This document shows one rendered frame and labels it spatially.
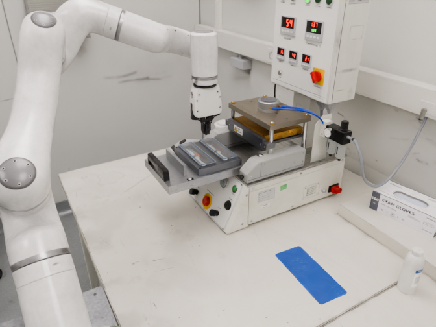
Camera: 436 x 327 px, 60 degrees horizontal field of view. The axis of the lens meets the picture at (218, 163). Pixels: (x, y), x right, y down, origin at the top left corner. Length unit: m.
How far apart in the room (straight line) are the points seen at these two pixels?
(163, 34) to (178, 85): 1.68
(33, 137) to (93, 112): 1.78
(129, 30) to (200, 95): 0.28
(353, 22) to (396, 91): 0.34
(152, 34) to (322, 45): 0.56
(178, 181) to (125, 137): 1.63
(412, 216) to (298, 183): 0.39
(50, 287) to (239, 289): 0.54
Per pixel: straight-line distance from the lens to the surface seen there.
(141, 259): 1.27
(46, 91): 1.02
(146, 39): 1.17
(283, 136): 1.37
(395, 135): 1.65
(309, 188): 1.48
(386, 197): 1.44
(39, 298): 0.87
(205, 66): 1.19
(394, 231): 1.41
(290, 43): 1.49
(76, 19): 1.16
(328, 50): 1.34
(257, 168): 1.27
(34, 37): 1.03
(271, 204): 1.38
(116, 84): 2.68
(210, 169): 1.25
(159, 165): 1.24
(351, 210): 1.46
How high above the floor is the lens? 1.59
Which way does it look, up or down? 28 degrees down
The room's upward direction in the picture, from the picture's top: straight up
